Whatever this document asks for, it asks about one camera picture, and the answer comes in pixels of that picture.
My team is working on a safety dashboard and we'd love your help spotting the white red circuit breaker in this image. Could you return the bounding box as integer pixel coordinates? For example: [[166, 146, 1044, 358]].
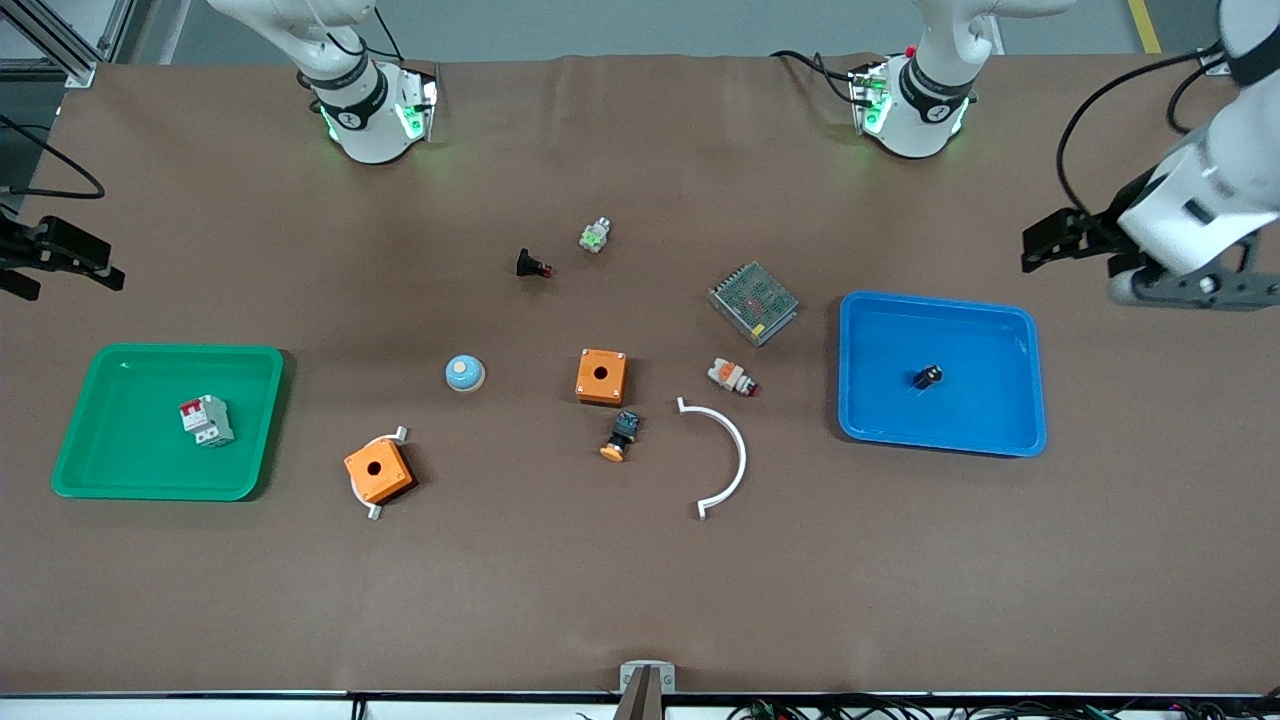
[[178, 394, 237, 449]]

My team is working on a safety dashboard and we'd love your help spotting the blue plastic tray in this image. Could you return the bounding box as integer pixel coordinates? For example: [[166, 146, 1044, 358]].
[[836, 290, 1049, 459]]

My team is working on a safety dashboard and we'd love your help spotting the green plastic tray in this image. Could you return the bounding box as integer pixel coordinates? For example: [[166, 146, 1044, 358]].
[[50, 343, 287, 502]]

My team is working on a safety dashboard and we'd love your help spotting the metal mesh power supply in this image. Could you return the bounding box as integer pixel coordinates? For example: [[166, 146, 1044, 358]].
[[706, 261, 802, 349]]

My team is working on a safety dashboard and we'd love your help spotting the orange button box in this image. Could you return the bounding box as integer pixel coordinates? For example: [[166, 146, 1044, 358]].
[[343, 437, 417, 506], [575, 348, 631, 407]]

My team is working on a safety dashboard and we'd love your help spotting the black orange push button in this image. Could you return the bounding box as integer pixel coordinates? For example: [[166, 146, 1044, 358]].
[[598, 409, 644, 465]]

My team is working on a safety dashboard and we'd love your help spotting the brown table mat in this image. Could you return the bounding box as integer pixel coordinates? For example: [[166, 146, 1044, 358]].
[[0, 55, 1280, 697]]

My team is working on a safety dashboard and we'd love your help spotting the black looped cable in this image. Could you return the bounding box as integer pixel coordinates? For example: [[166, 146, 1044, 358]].
[[0, 112, 107, 200]]

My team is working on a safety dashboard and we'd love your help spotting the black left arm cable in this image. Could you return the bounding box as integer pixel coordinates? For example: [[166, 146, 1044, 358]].
[[1056, 42, 1233, 219]]

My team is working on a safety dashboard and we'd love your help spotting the aluminium frame profile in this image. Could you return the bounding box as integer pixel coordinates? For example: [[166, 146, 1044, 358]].
[[0, 0, 137, 88]]

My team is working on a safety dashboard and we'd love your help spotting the black left base cable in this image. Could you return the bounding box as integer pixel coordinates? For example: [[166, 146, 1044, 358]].
[[768, 48, 863, 107]]

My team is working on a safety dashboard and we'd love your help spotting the black base cable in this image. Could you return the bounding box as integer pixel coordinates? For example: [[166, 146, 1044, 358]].
[[768, 48, 863, 107], [300, 0, 406, 93]]

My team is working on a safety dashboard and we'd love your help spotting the black right base cable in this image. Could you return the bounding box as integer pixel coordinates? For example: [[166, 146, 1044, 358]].
[[300, 0, 406, 93]]

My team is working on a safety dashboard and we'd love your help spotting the white orange red switch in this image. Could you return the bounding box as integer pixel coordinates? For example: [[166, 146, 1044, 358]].
[[705, 358, 762, 400]]

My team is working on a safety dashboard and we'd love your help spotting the white curved plastic bracket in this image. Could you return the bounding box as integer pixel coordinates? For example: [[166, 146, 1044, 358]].
[[350, 425, 410, 524], [675, 396, 749, 522]]

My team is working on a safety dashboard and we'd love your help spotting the white table edge rail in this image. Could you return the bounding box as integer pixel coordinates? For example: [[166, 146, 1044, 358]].
[[0, 690, 1280, 720]]

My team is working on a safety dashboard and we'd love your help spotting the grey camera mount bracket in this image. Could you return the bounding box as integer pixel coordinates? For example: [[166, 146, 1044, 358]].
[[619, 660, 677, 720]]

